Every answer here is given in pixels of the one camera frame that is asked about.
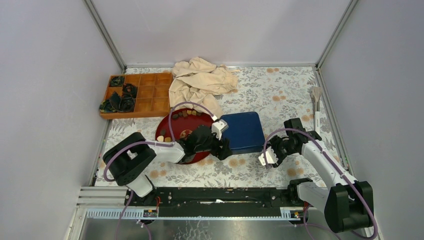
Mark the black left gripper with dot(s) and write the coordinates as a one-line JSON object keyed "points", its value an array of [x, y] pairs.
{"points": [[222, 153]]}

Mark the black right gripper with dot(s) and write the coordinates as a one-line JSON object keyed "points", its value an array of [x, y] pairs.
{"points": [[272, 142]]}

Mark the navy box lid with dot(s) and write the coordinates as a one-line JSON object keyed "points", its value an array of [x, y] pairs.
{"points": [[244, 132]]}

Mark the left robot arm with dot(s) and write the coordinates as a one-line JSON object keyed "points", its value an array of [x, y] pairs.
{"points": [[126, 161]]}

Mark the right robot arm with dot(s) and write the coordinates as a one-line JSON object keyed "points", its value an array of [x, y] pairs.
{"points": [[346, 203]]}

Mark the red round tray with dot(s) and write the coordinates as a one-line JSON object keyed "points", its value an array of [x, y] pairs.
{"points": [[180, 128]]}

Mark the floral tablecloth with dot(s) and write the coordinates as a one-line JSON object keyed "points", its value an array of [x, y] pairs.
{"points": [[276, 94]]}

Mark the beige crumpled cloth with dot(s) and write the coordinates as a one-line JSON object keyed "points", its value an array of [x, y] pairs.
{"points": [[199, 81]]}

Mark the wooden compartment tray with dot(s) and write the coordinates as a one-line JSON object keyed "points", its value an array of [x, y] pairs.
{"points": [[150, 91]]}

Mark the dark rolled tie patterned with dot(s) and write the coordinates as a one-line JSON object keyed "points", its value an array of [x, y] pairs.
{"points": [[126, 104]]}

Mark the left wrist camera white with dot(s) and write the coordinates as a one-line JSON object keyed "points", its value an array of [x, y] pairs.
{"points": [[218, 127]]}

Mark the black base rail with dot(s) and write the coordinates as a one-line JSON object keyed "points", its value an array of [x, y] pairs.
{"points": [[213, 202]]}

